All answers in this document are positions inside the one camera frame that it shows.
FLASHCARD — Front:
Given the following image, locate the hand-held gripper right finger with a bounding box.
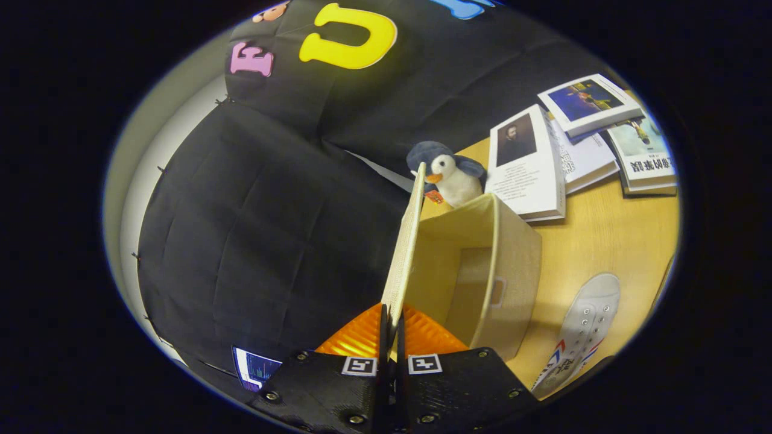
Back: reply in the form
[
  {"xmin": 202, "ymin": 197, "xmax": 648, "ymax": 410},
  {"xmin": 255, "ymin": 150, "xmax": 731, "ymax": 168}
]
[{"xmin": 395, "ymin": 304, "xmax": 540, "ymax": 434}]

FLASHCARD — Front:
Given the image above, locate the blue white penguin plush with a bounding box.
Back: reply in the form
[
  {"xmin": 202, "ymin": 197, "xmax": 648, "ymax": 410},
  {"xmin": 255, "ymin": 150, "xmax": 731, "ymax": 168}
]
[{"xmin": 406, "ymin": 140, "xmax": 488, "ymax": 209}]

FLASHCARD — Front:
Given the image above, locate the book with blue photo cover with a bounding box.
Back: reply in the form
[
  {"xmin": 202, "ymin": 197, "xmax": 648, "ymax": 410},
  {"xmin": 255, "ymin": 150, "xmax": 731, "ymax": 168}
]
[{"xmin": 537, "ymin": 74, "xmax": 645, "ymax": 138}]

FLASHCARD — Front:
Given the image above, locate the plain white book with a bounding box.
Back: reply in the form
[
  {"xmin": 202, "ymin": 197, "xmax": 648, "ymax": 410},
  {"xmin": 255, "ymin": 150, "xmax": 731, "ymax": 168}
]
[{"xmin": 546, "ymin": 112, "xmax": 621, "ymax": 195}]

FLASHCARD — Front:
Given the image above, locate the beige fabric storage box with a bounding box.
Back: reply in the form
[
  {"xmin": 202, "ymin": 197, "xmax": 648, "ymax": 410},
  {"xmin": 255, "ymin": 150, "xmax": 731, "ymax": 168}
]
[{"xmin": 381, "ymin": 162, "xmax": 542, "ymax": 362}]

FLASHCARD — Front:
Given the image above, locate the book with bird cover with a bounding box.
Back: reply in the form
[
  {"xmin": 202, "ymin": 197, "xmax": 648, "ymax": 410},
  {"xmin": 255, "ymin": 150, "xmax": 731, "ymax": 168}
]
[{"xmin": 606, "ymin": 112, "xmax": 679, "ymax": 197}]

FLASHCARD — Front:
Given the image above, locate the computer monitor screen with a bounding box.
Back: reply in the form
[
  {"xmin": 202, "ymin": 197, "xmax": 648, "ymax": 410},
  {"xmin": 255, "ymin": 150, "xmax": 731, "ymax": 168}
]
[{"xmin": 232, "ymin": 345, "xmax": 283, "ymax": 392}]

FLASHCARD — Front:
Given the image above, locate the book with portrait cover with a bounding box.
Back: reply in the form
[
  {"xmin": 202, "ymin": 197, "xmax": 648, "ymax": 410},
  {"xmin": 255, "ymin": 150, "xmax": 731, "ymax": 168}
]
[{"xmin": 484, "ymin": 104, "xmax": 568, "ymax": 224}]

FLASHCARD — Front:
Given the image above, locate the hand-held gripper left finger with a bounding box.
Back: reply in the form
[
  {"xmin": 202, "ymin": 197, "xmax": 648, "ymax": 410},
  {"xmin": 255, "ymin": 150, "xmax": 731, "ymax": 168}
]
[{"xmin": 248, "ymin": 303, "xmax": 391, "ymax": 434}]

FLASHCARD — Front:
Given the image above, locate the white striped shoe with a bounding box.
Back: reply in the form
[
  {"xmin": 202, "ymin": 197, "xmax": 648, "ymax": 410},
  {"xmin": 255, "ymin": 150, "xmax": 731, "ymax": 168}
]
[{"xmin": 531, "ymin": 272, "xmax": 622, "ymax": 400}]

